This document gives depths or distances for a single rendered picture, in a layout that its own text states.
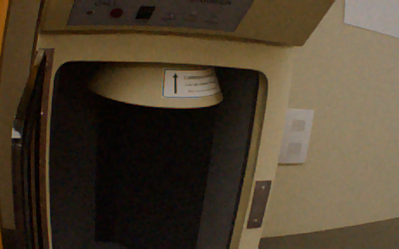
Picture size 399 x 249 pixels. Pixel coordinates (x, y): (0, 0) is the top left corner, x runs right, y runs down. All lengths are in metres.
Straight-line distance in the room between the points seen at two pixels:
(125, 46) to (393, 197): 1.03
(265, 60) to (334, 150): 0.65
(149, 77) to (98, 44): 0.09
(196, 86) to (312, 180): 0.66
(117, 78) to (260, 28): 0.18
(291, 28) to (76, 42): 0.24
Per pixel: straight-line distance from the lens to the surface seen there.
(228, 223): 0.85
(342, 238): 1.39
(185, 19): 0.67
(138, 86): 0.75
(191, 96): 0.76
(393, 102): 1.46
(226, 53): 0.74
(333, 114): 1.35
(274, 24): 0.70
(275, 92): 0.77
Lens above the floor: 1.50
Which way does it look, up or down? 15 degrees down
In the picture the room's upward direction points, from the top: 8 degrees clockwise
